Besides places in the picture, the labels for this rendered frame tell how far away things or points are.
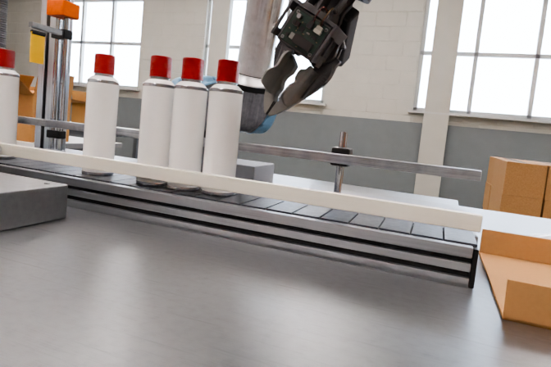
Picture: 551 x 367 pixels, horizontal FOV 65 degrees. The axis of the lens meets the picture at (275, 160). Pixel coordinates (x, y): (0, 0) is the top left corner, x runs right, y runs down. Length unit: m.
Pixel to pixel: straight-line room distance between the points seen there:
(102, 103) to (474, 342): 0.63
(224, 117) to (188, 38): 6.59
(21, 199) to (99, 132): 0.19
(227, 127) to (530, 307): 0.43
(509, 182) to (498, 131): 2.30
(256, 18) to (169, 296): 0.75
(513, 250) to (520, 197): 2.98
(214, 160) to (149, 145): 0.11
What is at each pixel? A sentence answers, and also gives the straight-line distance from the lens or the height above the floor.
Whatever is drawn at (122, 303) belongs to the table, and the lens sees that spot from 0.42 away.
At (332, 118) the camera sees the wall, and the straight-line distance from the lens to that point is 6.11.
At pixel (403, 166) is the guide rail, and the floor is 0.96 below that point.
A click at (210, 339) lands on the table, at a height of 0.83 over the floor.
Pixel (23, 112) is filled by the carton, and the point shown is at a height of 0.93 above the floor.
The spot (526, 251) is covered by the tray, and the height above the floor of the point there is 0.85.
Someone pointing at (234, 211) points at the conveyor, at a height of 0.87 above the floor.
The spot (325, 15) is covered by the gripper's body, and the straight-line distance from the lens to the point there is 0.56.
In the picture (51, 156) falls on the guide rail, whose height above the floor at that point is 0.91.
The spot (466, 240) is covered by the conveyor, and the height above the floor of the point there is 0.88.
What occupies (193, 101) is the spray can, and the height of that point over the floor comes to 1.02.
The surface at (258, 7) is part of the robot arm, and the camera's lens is 1.05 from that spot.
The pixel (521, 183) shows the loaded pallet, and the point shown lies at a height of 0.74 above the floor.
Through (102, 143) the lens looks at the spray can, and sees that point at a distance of 0.79.
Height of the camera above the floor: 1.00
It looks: 5 degrees down
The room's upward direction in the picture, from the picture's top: 6 degrees clockwise
